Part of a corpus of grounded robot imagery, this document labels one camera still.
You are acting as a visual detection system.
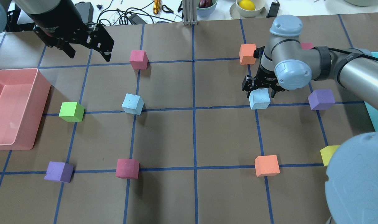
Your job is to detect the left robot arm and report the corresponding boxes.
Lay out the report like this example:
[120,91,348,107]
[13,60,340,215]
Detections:
[14,0,115,62]

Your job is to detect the orange block near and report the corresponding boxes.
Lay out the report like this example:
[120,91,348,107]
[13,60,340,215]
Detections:
[254,155,280,177]

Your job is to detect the gold cylinder tool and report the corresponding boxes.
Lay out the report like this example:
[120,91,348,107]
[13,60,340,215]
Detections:
[153,0,161,15]

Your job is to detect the aluminium frame post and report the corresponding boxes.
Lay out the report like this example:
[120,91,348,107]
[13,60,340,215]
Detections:
[182,0,198,26]

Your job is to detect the scissors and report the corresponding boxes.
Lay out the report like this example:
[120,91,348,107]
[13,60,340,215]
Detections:
[161,5,183,16]

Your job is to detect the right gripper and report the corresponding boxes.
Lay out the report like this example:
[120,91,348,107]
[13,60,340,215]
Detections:
[242,65,286,98]

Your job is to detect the pink block near left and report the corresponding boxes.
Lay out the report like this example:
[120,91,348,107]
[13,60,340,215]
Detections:
[115,159,140,180]

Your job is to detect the purple block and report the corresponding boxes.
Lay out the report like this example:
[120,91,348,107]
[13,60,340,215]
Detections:
[44,161,74,183]
[308,89,336,110]

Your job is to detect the black computer box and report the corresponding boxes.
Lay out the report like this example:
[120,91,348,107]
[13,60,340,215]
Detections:
[4,9,35,32]

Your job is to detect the orange block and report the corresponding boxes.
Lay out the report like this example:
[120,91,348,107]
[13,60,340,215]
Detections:
[239,43,257,65]
[254,155,280,177]

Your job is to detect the purple block left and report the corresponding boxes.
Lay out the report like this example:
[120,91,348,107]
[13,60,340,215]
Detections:
[44,161,74,183]

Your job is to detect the black power adapter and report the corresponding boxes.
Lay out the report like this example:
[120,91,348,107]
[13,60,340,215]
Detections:
[75,2,94,24]

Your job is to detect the small black power brick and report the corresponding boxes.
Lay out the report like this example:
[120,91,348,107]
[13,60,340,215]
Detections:
[267,1,280,17]

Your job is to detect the green block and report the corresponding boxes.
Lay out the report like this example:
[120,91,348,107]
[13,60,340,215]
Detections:
[59,102,85,122]

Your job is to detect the purple block right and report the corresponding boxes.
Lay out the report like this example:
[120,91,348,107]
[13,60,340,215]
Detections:
[308,89,336,110]

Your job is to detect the light blue block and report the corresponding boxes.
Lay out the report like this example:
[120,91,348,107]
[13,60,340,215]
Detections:
[249,88,271,110]
[121,93,144,116]

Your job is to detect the green bowl with fruit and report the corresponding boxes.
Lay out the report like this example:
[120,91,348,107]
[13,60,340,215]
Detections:
[196,0,218,17]

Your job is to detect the pink block far right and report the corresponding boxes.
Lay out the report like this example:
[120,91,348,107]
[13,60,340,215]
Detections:
[300,42,314,50]

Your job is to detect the yellow block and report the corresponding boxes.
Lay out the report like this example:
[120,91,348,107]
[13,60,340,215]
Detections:
[320,145,340,167]

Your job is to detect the beige bowl with lemon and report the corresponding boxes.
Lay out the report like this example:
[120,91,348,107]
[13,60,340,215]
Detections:
[230,0,267,19]

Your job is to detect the orange block far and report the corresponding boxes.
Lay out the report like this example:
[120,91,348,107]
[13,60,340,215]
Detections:
[239,43,257,65]

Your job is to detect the pink tray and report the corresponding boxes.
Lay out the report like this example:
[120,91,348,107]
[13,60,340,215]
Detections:
[0,68,51,151]

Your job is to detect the pink block far left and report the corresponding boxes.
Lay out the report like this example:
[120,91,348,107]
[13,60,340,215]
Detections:
[129,50,148,70]

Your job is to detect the pink block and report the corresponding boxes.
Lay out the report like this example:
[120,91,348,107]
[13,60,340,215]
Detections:
[115,159,140,180]
[300,42,314,50]
[129,50,148,70]

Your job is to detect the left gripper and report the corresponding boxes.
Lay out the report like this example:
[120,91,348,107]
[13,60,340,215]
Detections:
[33,24,115,62]

